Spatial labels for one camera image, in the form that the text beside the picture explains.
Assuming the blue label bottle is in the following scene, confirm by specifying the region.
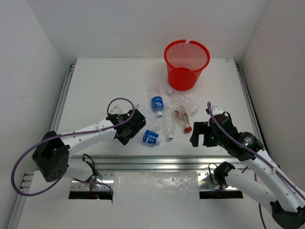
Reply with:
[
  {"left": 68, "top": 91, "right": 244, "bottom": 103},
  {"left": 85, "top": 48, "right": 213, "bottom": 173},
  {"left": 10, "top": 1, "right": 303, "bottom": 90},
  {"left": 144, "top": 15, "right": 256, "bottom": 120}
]
[
  {"left": 134, "top": 104, "right": 163, "bottom": 146},
  {"left": 148, "top": 84, "right": 164, "bottom": 118}
]

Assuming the red cap clear bottle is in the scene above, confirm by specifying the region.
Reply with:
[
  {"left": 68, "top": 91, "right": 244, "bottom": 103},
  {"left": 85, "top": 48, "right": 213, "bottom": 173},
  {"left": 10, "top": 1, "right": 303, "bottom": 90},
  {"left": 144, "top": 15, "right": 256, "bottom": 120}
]
[{"left": 174, "top": 106, "right": 192, "bottom": 133}]

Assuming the clear bottle blue cap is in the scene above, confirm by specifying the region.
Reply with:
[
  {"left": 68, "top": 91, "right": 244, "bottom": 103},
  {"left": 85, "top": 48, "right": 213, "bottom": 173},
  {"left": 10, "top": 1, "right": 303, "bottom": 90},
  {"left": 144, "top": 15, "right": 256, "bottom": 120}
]
[{"left": 163, "top": 103, "right": 176, "bottom": 142}]

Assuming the clear bottle white cap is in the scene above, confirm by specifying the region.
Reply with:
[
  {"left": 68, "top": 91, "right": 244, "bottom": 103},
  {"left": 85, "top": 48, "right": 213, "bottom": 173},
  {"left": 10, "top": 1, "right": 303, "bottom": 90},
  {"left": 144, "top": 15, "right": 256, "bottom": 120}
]
[{"left": 167, "top": 89, "right": 199, "bottom": 117}]

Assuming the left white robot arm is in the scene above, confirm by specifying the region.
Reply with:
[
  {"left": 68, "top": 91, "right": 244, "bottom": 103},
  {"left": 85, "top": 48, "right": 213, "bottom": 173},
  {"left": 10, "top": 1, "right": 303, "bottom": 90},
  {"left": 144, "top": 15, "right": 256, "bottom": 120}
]
[{"left": 32, "top": 109, "right": 146, "bottom": 182}]

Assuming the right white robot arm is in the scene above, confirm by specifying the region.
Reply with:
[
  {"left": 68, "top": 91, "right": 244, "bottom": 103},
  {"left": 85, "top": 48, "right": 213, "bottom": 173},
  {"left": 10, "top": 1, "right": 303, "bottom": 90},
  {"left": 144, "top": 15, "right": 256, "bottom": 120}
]
[{"left": 190, "top": 109, "right": 305, "bottom": 229}]

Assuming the red mesh plastic bin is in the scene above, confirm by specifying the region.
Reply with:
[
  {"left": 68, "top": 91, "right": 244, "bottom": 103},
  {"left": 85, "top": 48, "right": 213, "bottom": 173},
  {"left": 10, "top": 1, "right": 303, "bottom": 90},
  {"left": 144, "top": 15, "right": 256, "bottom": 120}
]
[{"left": 163, "top": 40, "right": 211, "bottom": 91}]

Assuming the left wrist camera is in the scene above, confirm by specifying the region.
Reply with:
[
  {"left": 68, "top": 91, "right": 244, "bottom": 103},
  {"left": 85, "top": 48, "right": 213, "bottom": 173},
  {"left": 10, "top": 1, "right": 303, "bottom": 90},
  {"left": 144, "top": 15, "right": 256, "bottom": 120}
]
[{"left": 110, "top": 106, "right": 123, "bottom": 115}]

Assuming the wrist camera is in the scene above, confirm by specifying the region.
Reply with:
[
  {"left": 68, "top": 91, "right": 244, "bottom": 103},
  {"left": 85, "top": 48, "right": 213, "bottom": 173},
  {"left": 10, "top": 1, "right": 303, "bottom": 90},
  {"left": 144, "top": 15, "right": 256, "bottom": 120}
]
[
  {"left": 211, "top": 106, "right": 224, "bottom": 116},
  {"left": 110, "top": 106, "right": 123, "bottom": 115}
]

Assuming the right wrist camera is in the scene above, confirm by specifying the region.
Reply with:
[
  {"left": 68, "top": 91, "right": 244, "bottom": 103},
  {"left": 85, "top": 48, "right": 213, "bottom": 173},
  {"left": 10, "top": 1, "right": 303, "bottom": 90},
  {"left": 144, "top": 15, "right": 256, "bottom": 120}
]
[{"left": 211, "top": 106, "right": 224, "bottom": 116}]

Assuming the aluminium front rail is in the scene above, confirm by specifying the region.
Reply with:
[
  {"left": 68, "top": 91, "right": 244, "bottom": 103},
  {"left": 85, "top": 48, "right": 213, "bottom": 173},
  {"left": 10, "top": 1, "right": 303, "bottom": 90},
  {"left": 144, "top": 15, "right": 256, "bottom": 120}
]
[{"left": 71, "top": 155, "right": 248, "bottom": 191}]

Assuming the right aluminium side rail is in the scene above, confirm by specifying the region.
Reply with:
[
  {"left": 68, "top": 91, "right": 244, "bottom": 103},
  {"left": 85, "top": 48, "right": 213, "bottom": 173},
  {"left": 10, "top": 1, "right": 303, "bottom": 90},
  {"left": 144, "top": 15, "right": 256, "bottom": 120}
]
[{"left": 235, "top": 62, "right": 265, "bottom": 146}]

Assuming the aluminium side rail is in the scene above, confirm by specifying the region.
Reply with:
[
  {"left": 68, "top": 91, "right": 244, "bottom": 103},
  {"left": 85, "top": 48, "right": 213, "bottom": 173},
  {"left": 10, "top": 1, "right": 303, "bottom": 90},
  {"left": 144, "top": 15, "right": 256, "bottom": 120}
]
[
  {"left": 50, "top": 62, "right": 76, "bottom": 132},
  {"left": 235, "top": 62, "right": 265, "bottom": 146}
]

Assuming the left aluminium side rail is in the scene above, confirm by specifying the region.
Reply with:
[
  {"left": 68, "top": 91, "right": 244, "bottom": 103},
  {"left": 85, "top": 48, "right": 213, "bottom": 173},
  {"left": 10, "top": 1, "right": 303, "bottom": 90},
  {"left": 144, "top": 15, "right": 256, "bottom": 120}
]
[{"left": 50, "top": 62, "right": 76, "bottom": 132}]

